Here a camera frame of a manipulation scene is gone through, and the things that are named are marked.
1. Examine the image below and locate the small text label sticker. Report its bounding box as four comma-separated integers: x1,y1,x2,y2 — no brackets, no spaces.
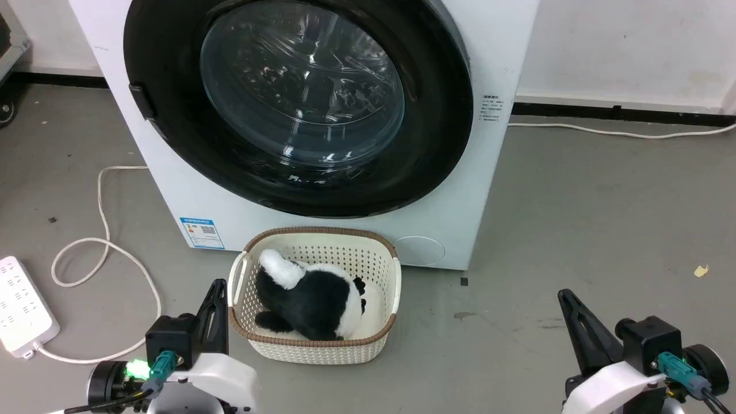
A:
480,95,502,123

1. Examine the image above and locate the long white floor cable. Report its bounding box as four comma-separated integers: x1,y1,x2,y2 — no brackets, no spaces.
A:
507,122,736,140

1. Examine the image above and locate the cream plastic laundry basket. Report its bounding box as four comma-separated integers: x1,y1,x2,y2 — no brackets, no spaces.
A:
228,227,402,365

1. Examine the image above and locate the right arm teal plug cable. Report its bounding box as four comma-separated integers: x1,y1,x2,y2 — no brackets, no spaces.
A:
657,352,736,414

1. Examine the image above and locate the left arm teal plug cable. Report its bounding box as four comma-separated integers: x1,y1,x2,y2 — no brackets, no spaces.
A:
63,350,177,414

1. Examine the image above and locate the round white filter cover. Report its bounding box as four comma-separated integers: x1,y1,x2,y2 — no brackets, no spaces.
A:
396,235,446,267

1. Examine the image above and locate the black white panda plush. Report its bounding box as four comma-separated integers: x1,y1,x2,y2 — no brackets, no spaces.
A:
254,248,369,341

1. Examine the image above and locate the white power strip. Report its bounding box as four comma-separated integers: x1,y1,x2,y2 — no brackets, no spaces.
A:
0,256,60,359

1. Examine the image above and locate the grey wheeled cart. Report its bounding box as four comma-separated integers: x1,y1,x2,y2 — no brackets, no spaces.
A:
0,11,30,127

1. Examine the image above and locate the white power strip cable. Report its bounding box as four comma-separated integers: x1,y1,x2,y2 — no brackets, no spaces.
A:
33,166,163,365

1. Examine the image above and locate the white front-load washing machine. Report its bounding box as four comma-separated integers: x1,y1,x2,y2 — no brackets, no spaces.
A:
69,0,541,271

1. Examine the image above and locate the blue energy label sticker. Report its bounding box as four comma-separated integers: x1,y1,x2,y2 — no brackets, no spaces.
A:
179,217,225,250

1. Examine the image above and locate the arm teal plug cable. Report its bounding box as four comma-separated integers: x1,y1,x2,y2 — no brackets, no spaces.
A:
63,350,177,414
657,352,736,414

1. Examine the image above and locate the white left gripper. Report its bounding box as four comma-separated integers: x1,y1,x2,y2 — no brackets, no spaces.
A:
147,280,259,414

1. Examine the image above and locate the black round glass washer door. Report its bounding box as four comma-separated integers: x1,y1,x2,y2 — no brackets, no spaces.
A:
123,0,474,219

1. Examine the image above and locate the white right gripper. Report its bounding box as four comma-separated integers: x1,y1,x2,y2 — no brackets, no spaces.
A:
558,289,669,414

